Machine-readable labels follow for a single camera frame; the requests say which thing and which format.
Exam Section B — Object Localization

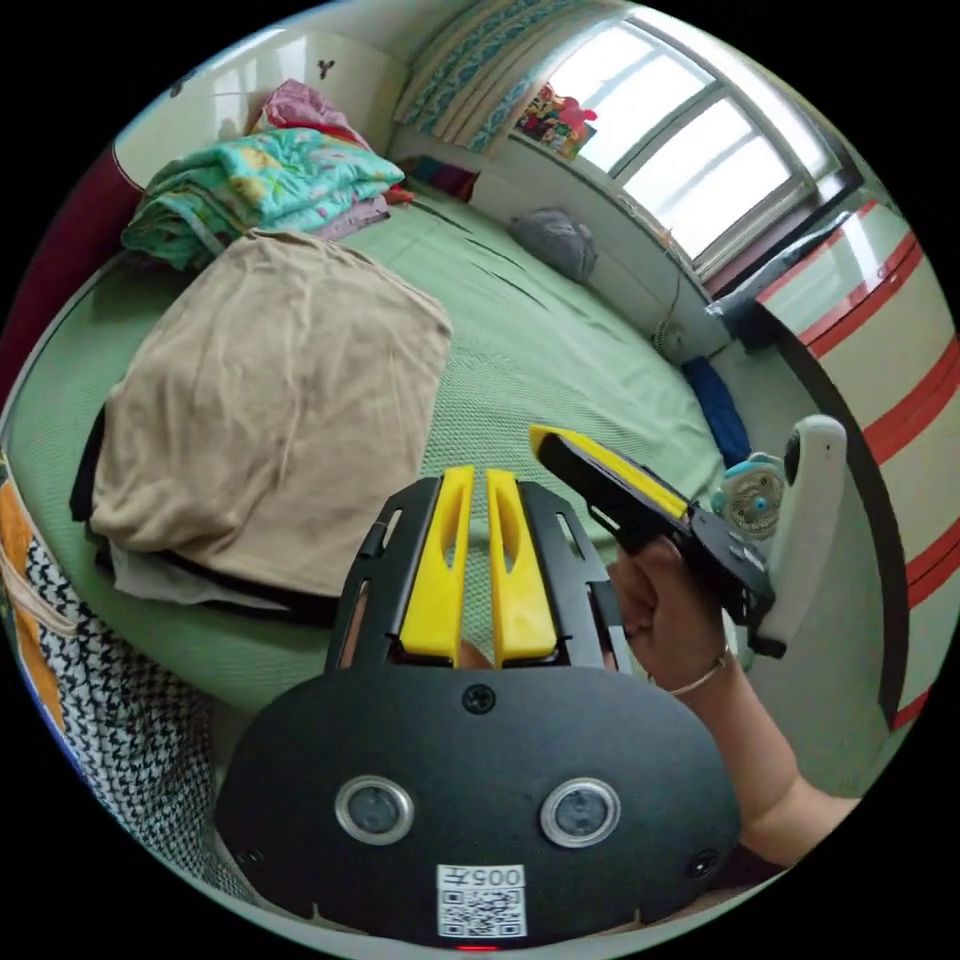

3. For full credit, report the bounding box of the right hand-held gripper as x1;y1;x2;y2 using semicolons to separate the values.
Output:
527;424;778;640

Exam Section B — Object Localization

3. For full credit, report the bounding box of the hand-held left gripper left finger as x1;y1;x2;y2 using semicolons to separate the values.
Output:
398;464;476;667

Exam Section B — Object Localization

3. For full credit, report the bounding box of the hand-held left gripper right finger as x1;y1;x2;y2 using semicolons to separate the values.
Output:
485;468;559;670

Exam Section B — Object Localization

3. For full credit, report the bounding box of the person's right forearm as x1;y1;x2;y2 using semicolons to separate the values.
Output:
659;649;864;871

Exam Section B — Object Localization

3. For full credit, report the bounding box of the dark yellow t-shirt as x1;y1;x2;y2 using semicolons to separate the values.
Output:
88;228;456;601

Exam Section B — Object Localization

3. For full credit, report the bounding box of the person's right hand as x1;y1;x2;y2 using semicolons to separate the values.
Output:
607;538;734;696

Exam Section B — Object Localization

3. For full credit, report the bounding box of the blue cloth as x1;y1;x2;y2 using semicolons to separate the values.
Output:
680;356;753;471

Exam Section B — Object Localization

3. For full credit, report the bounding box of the small light blue fan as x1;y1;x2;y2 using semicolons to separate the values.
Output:
709;451;790;543

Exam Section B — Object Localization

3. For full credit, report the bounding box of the bed with green mat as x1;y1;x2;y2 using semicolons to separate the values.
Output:
0;179;755;759

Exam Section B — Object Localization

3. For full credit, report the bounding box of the grey bag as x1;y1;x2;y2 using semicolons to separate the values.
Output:
509;207;600;285

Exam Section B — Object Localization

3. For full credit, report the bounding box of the pile of clothes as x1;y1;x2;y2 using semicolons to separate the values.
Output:
69;423;343;630

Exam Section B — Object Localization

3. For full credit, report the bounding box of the white cupboard with red stripes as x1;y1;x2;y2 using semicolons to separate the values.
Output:
753;196;960;733

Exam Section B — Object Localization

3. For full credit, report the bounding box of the window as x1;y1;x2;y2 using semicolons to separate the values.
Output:
547;14;864;298

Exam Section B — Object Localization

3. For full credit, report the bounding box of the person's body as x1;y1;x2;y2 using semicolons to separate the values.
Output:
0;449;256;905

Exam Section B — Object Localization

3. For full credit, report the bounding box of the colourful printed carton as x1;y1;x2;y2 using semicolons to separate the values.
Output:
513;82;600;163

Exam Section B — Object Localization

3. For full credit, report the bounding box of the teal printed folded quilt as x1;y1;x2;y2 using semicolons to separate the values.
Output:
119;127;407;273

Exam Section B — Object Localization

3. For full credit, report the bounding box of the patterned teal curtain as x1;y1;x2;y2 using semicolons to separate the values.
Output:
393;0;624;155

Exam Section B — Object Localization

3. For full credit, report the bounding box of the pink folded blanket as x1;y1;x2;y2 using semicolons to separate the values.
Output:
249;78;370;153

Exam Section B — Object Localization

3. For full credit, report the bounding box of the glossy white wardrobe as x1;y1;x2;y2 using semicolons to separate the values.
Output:
112;11;410;193

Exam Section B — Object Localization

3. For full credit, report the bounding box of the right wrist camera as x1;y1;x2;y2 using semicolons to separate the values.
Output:
755;414;850;661

